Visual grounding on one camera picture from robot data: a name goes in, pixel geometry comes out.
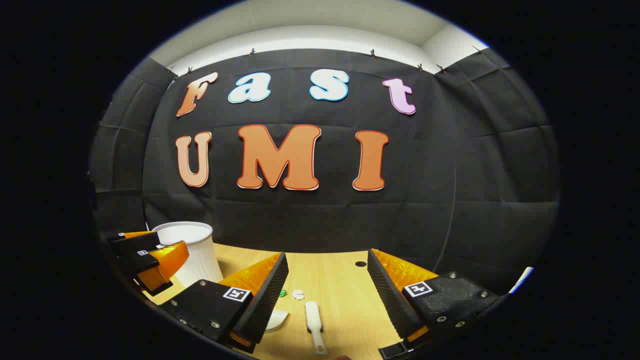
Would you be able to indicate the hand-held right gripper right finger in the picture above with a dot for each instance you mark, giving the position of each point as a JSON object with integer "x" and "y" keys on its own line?
{"x": 387, "y": 295}

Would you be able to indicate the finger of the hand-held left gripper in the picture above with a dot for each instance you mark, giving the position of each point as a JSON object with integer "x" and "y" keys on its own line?
{"x": 132, "y": 242}
{"x": 165, "y": 262}

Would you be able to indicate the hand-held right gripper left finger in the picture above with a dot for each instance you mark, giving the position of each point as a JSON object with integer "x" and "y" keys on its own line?
{"x": 265, "y": 300}

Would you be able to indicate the grey plastic dustpan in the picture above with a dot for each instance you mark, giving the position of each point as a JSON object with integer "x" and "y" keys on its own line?
{"x": 276, "y": 320}

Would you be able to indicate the white ribbed garbage bin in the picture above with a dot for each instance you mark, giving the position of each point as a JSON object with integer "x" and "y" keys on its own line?
{"x": 192, "y": 250}

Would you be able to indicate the white paper ball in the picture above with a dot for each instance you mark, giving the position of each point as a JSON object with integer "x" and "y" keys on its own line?
{"x": 298, "y": 295}

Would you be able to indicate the small white broom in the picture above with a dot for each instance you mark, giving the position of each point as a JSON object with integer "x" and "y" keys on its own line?
{"x": 313, "y": 317}

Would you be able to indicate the black backdrop cloth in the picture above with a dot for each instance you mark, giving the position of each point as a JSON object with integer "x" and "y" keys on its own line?
{"x": 450, "y": 175}

